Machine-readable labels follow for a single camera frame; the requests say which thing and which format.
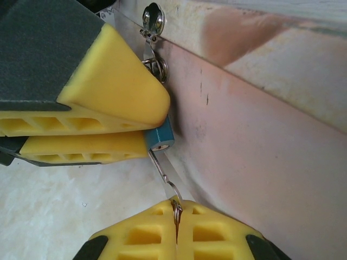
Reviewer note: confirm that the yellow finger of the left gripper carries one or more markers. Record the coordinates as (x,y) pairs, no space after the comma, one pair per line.
(81,147)
(103,86)

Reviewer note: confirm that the silver hasp latch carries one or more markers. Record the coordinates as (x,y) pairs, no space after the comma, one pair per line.
(153,19)

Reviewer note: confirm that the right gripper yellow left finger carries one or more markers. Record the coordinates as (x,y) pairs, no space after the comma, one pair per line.
(146,233)

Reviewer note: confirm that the small blue padlock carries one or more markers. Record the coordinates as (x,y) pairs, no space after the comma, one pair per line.
(160,135)

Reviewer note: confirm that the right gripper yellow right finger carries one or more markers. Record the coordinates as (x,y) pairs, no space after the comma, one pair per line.
(214,233)

